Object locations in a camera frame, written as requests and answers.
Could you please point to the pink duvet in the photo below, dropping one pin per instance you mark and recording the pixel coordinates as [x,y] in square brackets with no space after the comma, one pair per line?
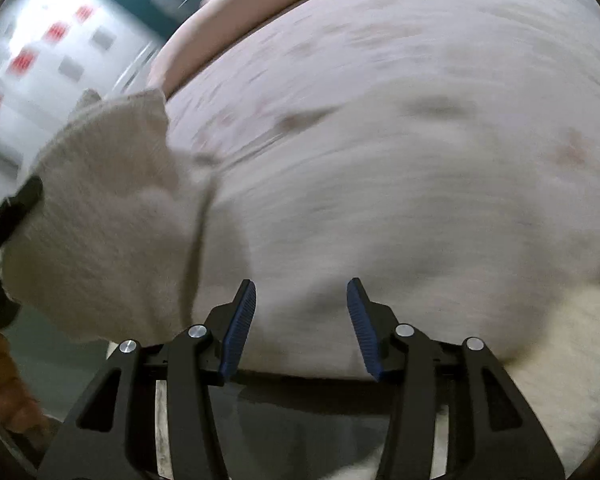
[220,30]

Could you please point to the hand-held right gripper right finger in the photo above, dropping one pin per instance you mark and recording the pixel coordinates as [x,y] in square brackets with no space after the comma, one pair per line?
[362,330]

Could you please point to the person's left hand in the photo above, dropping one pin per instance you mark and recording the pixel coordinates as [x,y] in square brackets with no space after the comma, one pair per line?
[2,385]

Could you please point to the white fluffy rug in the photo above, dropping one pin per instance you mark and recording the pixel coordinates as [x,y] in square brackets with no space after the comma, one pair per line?
[570,370]

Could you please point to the red and grey wall squares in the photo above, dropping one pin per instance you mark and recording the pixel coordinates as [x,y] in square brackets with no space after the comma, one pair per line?
[25,60]

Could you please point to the cream sweater with black hearts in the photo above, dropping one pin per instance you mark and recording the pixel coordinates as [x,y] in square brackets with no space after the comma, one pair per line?
[105,220]

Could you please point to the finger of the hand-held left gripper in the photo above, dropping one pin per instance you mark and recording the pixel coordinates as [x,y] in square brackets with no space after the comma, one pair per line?
[17,210]

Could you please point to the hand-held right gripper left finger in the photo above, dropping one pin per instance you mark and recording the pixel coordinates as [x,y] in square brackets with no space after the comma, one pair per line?
[237,330]

